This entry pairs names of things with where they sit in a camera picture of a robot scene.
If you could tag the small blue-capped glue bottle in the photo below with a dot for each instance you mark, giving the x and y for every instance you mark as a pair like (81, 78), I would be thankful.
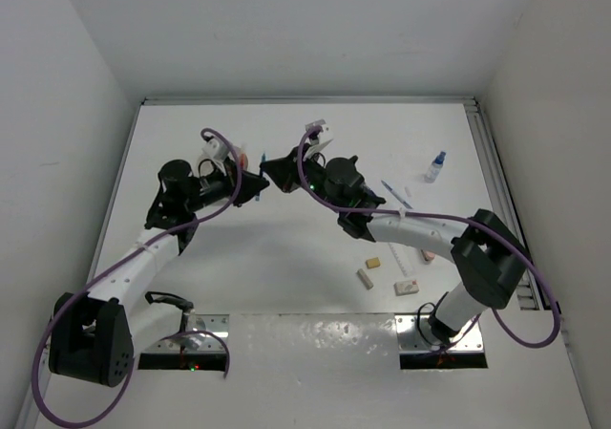
(435, 167)

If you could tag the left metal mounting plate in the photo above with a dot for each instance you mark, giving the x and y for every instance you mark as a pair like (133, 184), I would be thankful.
(200, 346)

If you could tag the aluminium frame rail right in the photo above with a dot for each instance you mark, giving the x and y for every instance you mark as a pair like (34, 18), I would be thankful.
(493, 171)

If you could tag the white round compartment organizer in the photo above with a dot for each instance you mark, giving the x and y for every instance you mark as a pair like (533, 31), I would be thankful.
(241, 158)

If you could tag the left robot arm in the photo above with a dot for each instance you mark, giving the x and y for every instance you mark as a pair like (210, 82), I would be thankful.
(92, 339)

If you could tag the white boxed eraser red label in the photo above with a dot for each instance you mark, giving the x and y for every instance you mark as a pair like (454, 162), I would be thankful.
(407, 287)

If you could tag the yellow eraser block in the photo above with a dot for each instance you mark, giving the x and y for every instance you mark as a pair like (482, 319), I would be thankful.
(373, 263)

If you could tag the blue crayon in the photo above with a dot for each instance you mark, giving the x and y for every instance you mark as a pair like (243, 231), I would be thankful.
(262, 160)

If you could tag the clear blue pen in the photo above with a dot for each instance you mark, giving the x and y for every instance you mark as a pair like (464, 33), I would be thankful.
(396, 195)

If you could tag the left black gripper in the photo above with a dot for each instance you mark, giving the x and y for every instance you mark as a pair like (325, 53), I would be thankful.
(229, 178)

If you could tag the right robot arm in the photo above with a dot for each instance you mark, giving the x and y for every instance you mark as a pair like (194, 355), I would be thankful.
(489, 260)

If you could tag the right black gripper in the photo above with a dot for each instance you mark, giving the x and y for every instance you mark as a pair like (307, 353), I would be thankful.
(284, 171)

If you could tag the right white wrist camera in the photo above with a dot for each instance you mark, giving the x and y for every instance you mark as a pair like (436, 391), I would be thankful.
(319, 137)

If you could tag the clear plastic ruler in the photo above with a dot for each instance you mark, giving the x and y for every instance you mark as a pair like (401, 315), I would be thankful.
(402, 260)

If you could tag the beige cylindrical eraser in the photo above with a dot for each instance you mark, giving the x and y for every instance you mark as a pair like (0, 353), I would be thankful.
(364, 278)

